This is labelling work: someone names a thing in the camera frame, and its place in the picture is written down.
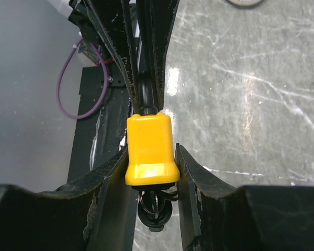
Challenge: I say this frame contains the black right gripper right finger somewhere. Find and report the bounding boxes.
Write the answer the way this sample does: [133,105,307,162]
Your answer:
[175,145,314,250]

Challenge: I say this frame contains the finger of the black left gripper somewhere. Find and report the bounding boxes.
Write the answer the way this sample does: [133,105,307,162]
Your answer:
[84,0,138,105]
[149,0,179,110]

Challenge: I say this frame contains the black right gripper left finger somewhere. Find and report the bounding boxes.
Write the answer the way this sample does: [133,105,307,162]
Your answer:
[0,149,128,250]

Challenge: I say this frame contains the yellow padlock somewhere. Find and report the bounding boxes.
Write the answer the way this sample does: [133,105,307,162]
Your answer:
[125,72,180,187]

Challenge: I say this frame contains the white mesh scrubbing pad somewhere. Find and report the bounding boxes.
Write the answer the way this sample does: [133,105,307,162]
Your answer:
[228,0,262,7]

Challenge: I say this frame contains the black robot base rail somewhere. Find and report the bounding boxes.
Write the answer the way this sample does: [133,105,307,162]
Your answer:
[67,64,130,182]

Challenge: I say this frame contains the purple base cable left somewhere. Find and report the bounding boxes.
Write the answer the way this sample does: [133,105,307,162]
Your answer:
[56,38,109,120]

